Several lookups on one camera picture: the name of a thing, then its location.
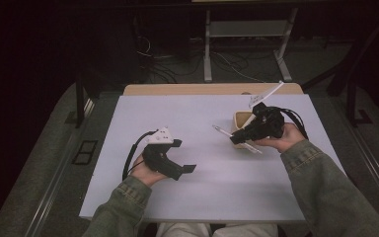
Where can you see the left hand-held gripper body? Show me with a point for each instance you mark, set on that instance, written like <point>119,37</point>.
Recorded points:
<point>159,154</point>

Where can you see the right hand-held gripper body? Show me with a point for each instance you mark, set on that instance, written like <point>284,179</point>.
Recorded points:
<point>266,123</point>

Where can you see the clear plastic pen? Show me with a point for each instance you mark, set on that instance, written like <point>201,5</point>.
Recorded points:
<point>222,130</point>

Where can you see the beige square cup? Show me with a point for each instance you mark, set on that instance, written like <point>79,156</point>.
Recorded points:
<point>239,119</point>

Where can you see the person's left hand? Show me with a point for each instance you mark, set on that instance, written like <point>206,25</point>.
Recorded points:
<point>148,176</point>

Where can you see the person's right hand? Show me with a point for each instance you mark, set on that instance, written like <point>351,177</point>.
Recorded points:
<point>286,138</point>

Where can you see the wooden table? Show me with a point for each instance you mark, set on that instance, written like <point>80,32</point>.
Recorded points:
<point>194,89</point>

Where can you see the person's light grey trousers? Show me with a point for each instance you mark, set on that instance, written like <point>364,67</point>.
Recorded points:
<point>190,231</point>

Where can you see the white metal stand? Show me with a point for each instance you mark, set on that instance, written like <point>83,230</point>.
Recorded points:
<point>207,49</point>

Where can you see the black floor socket frame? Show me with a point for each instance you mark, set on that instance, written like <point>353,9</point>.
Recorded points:
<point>85,152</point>

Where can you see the metal floor rail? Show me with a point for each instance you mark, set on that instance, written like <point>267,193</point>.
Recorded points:
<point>375,171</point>
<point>59,171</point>

